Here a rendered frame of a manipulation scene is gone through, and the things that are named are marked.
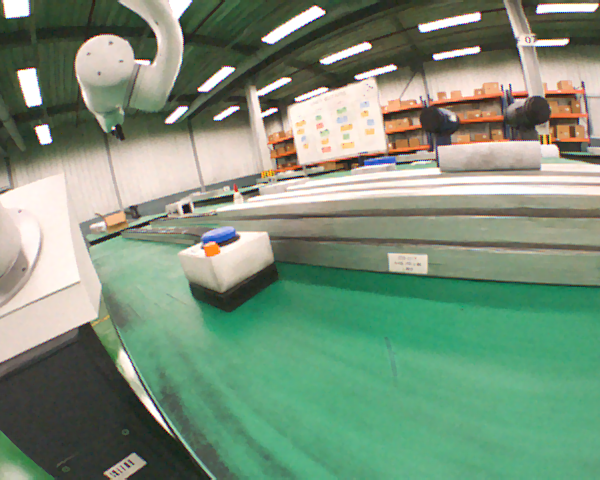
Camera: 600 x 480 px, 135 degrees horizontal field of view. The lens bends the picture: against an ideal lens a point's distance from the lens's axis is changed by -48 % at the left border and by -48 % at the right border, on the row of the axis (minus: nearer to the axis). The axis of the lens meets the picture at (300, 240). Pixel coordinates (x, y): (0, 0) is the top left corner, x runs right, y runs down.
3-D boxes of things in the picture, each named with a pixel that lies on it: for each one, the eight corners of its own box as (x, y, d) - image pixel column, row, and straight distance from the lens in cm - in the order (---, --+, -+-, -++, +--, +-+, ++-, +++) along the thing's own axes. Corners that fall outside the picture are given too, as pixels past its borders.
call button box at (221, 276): (192, 297, 31) (175, 250, 30) (247, 266, 36) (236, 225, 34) (229, 313, 25) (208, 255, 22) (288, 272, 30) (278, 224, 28)
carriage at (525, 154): (441, 189, 41) (437, 146, 41) (445, 180, 52) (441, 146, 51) (541, 188, 43) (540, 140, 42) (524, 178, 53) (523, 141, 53)
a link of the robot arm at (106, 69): (137, 76, 54) (91, 65, 55) (148, 42, 42) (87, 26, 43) (125, 117, 51) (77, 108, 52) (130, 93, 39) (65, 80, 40)
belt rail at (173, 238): (122, 237, 154) (120, 232, 154) (128, 234, 155) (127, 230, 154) (192, 244, 62) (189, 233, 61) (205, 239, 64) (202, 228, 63)
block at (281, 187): (260, 227, 60) (251, 190, 59) (290, 214, 69) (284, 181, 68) (287, 227, 54) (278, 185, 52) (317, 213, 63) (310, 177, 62)
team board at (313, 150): (302, 224, 395) (279, 106, 399) (319, 216, 433) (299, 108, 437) (391, 225, 321) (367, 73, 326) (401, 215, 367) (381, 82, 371)
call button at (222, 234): (199, 252, 29) (194, 236, 28) (225, 240, 31) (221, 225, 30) (217, 255, 25) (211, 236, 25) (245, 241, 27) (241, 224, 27)
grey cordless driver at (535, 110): (528, 204, 58) (521, 94, 58) (496, 189, 76) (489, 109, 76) (558, 203, 62) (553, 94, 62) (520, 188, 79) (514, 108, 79)
